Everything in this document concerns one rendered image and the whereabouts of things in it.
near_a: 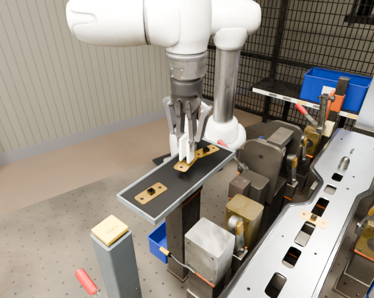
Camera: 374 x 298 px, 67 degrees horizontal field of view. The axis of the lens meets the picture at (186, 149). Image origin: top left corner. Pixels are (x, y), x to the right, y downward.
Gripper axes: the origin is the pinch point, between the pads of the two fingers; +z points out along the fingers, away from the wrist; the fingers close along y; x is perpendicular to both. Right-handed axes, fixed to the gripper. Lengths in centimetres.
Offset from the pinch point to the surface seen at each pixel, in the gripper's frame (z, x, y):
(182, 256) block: 39.7, -5.1, 1.1
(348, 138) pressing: 25, 75, 41
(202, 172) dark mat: 8.7, 2.9, 3.5
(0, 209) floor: 124, 11, -179
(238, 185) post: 14.7, 9.3, 12.9
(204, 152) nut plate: 8.4, 11.7, -0.1
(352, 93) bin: 13, 100, 38
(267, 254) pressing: 24.7, -2.1, 26.7
